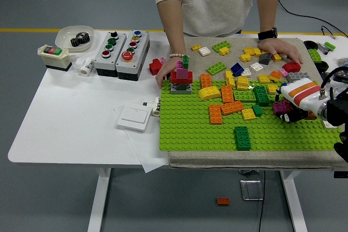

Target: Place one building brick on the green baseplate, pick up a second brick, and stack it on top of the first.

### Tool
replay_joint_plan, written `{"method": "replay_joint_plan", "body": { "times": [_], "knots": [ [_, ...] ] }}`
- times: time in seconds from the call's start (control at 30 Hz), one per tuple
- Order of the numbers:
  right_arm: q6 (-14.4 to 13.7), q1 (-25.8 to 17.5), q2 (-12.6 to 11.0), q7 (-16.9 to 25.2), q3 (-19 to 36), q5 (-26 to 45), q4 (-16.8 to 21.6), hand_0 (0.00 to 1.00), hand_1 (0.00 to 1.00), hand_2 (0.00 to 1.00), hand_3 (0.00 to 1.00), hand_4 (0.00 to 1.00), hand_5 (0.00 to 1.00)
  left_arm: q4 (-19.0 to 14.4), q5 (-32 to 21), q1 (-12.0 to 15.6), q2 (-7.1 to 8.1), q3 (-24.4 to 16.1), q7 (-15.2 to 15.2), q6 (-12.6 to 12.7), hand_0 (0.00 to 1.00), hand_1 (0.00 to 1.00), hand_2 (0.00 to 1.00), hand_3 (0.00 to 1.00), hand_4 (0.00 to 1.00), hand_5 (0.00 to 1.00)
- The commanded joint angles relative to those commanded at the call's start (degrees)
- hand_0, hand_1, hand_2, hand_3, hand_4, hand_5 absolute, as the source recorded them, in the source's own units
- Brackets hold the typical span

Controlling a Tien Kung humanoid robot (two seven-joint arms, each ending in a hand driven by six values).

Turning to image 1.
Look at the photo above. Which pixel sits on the person's left hand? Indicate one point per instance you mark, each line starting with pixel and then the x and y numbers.
pixel 282 48

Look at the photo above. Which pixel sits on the person's right hand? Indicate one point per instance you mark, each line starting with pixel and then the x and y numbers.
pixel 167 67

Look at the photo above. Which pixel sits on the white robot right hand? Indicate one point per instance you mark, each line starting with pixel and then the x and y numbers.
pixel 304 93

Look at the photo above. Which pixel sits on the magenta square brick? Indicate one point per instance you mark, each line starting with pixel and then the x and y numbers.
pixel 280 107

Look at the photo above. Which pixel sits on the green baseplate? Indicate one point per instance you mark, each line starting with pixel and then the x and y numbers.
pixel 176 139

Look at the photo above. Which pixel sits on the dark green long brick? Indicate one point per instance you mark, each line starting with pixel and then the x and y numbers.
pixel 261 95
pixel 242 138

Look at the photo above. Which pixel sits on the person's right forearm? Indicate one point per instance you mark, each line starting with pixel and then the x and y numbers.
pixel 174 28

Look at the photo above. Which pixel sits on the person's left forearm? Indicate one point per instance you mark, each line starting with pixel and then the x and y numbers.
pixel 267 3

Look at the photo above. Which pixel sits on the white tile brick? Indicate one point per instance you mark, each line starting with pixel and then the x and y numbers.
pixel 283 57
pixel 246 72
pixel 205 51
pixel 327 125
pixel 256 66

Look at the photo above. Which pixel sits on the small pink brick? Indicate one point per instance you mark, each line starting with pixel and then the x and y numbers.
pixel 283 72
pixel 162 59

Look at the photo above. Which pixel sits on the red tower brick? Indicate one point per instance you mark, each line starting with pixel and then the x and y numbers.
pixel 174 77

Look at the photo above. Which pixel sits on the red cross-shaped brick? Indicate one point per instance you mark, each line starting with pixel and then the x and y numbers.
pixel 155 66

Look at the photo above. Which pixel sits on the pink tower brick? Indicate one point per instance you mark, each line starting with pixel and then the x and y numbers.
pixel 181 73

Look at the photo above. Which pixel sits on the small green tower brick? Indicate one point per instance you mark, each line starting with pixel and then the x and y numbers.
pixel 185 62

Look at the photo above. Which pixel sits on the grey long brick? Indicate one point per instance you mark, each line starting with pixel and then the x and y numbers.
pixel 296 75

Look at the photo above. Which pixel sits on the dark grey slope brick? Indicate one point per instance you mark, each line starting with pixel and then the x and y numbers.
pixel 266 59

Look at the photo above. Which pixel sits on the red curved brick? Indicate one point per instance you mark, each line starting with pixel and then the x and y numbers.
pixel 293 67

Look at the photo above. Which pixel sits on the blue square brick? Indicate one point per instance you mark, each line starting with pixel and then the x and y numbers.
pixel 284 84

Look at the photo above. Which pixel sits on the brown square brick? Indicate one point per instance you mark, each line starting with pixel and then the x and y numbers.
pixel 311 115

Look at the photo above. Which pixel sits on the grey tower base brick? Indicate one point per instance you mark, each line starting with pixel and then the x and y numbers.
pixel 175 90

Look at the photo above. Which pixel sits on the orange square brick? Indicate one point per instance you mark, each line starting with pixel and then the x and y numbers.
pixel 276 75

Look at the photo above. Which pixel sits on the orange long brick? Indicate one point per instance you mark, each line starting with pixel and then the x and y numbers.
pixel 205 80
pixel 223 201
pixel 231 107
pixel 214 114
pixel 227 94

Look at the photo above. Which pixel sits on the small lime green brick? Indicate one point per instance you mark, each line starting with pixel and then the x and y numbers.
pixel 329 45

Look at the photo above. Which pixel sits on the yellow curved brick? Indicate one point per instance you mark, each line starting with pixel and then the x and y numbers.
pixel 208 93

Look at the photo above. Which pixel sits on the dark blue brick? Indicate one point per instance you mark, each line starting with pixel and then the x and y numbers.
pixel 237 69

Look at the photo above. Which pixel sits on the lime green long brick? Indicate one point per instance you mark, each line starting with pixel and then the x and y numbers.
pixel 243 96
pixel 220 46
pixel 216 68

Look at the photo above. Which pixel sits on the small dark green brick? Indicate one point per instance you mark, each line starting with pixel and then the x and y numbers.
pixel 257 110

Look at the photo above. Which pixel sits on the black wristwatch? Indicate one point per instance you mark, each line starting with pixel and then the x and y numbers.
pixel 267 34

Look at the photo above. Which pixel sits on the black plastic part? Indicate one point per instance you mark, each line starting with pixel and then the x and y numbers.
pixel 324 77

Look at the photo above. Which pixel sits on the grey emergency stop button box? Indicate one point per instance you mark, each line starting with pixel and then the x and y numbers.
pixel 141 50

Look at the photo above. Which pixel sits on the clear plastic bag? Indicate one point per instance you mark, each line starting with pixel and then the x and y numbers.
pixel 343 63
pixel 340 88

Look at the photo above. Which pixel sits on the clear grey part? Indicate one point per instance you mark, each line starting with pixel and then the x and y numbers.
pixel 323 48

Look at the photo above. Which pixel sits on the white printed cylinder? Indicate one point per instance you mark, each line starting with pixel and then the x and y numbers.
pixel 156 108

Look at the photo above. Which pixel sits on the black electronic device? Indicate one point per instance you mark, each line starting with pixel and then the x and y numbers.
pixel 343 74

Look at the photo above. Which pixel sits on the grey-brown mat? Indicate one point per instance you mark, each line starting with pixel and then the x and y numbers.
pixel 236 52

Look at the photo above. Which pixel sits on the grey four-button box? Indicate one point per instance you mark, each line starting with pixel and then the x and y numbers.
pixel 103 65

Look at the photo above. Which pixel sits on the person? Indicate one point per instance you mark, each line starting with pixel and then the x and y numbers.
pixel 212 3

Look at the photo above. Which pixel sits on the white pipe fitting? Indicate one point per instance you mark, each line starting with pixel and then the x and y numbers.
pixel 86 67

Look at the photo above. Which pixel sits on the black control box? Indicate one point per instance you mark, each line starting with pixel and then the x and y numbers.
pixel 341 175

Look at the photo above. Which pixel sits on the white paper sheet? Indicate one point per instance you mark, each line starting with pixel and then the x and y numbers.
pixel 146 156

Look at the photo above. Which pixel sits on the black metal gear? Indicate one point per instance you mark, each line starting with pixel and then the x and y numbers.
pixel 80 39

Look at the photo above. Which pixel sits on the white plastic tray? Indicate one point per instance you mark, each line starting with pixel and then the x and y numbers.
pixel 63 36

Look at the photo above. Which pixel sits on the metal floor socket plate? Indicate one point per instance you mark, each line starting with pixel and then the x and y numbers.
pixel 251 190

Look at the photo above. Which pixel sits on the white table leg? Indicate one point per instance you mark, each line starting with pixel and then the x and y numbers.
pixel 295 207
pixel 98 202

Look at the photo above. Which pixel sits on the white wall switch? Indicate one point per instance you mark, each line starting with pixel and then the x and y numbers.
pixel 133 118

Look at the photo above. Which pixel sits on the cream red-green switch box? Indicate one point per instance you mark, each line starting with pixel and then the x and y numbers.
pixel 54 58

